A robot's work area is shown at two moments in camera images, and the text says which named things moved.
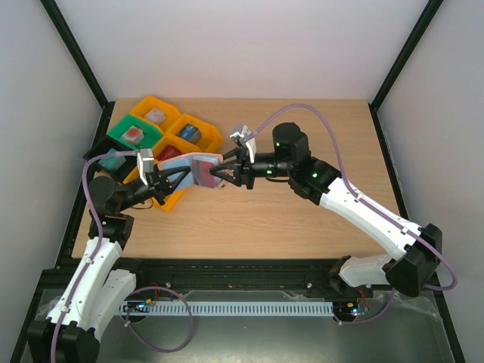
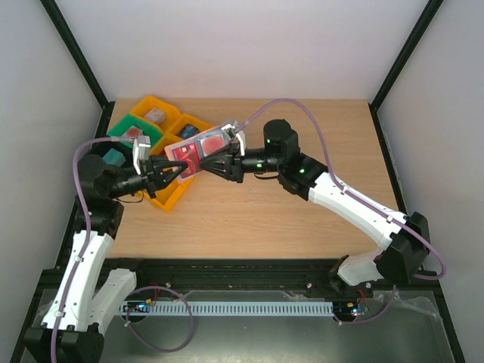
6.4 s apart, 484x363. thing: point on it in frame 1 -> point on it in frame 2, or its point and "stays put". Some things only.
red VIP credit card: (201, 173) -> (188, 153)
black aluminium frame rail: (215, 274) stays put
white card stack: (156, 115) stays put
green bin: (152, 132) stays put
